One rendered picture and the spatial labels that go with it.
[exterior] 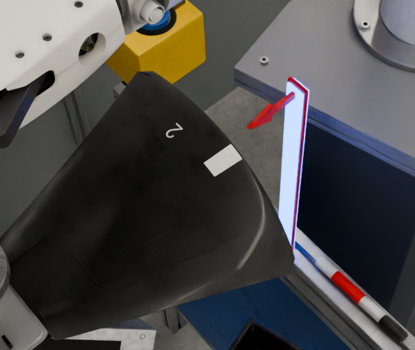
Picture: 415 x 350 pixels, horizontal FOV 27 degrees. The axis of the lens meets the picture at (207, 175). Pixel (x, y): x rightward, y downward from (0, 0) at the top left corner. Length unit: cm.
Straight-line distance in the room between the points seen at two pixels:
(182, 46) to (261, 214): 34
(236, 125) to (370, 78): 116
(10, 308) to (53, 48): 31
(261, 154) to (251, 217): 144
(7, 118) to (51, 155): 144
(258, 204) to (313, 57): 40
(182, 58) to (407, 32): 29
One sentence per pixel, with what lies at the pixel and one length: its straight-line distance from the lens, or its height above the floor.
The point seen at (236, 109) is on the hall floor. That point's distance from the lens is 229.
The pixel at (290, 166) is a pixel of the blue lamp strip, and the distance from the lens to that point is 93.
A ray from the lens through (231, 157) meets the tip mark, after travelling 78.
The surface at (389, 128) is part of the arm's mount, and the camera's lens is 108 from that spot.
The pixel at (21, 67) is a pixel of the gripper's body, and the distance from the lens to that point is 48.
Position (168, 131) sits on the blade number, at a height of 120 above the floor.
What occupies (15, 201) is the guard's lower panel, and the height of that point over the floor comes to 21.
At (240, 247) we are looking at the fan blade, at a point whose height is 116.
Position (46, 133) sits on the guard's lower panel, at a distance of 186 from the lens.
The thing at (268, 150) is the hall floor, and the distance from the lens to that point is 221.
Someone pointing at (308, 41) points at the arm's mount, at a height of 96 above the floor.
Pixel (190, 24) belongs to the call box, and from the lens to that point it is 104.
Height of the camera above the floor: 184
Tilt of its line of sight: 58 degrees down
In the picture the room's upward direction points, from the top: 4 degrees counter-clockwise
